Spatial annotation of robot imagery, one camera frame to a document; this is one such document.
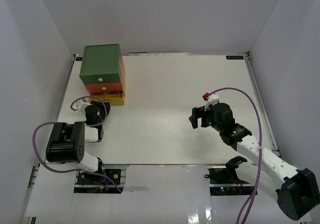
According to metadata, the blue corner label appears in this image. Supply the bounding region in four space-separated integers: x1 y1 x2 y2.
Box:
226 55 244 60

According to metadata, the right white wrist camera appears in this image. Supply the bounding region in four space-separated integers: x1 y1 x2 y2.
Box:
202 92 219 111

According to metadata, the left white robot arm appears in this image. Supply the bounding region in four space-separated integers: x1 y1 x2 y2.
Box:
45 99 111 184

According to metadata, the yellow cardboard box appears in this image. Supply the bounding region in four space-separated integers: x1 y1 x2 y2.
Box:
89 90 125 106

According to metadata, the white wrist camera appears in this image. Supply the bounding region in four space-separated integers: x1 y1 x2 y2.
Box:
202 92 219 111
72 99 91 113

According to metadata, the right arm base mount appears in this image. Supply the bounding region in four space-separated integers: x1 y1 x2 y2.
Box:
204 167 254 197

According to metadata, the orange cardboard box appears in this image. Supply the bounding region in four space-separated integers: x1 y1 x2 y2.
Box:
84 57 126 93

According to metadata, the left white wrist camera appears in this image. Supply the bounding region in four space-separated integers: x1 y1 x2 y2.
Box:
72 99 91 113

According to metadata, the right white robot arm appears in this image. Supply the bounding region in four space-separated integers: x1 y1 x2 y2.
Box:
189 102 320 221

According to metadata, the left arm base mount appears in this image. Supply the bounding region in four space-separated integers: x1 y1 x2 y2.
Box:
73 167 126 194

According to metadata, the green drawer box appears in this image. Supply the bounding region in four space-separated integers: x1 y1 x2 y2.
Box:
79 44 122 85

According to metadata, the large white tape roll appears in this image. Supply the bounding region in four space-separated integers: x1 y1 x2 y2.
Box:
103 91 121 98

